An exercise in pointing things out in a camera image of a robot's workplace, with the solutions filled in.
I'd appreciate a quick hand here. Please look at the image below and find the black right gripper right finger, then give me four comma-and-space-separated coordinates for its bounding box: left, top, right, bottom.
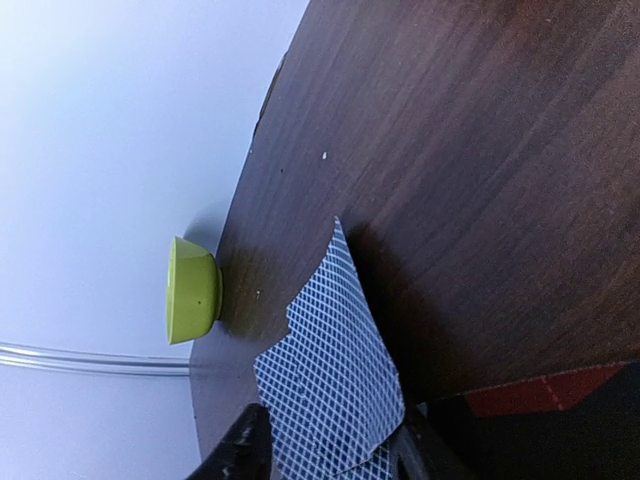
390, 402, 460, 479

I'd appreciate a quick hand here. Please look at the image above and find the left aluminium frame post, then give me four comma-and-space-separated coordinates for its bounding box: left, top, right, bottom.
1, 342, 189, 378

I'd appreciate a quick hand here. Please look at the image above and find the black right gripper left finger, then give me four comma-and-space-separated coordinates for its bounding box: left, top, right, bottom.
187, 403, 273, 480

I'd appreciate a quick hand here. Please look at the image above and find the lime green plastic bowl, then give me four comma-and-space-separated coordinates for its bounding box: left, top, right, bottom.
166, 237, 223, 345

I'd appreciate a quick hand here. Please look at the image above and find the round red black poker mat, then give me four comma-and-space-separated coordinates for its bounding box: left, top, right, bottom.
428, 362, 639, 479

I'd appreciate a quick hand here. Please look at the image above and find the dealt blue playing card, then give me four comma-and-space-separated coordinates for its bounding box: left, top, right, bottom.
254, 222, 405, 479

